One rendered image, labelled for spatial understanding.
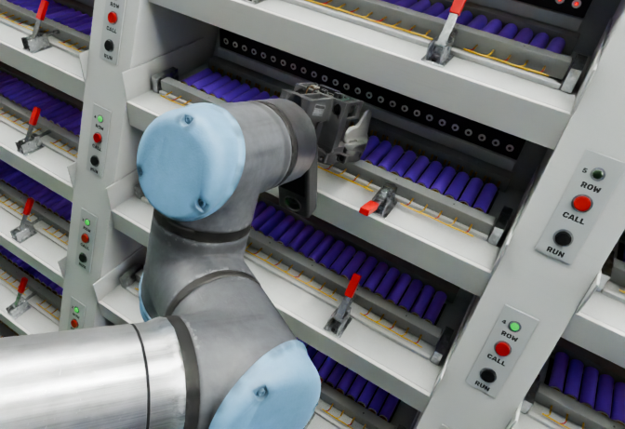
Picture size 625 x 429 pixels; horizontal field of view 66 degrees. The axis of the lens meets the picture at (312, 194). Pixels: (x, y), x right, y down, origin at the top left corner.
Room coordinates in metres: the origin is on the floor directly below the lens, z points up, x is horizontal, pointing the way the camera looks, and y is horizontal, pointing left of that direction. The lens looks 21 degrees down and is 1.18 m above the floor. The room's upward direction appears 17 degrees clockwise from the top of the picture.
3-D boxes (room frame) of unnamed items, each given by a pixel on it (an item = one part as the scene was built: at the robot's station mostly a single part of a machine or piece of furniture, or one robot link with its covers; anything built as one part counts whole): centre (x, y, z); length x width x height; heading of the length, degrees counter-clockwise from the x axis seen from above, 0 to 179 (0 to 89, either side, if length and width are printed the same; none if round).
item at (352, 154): (0.61, -0.02, 1.02); 0.09 x 0.05 x 0.02; 150
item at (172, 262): (0.39, 0.08, 0.92); 0.12 x 0.09 x 0.12; 37
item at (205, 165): (0.41, 0.09, 1.03); 0.12 x 0.09 x 0.10; 158
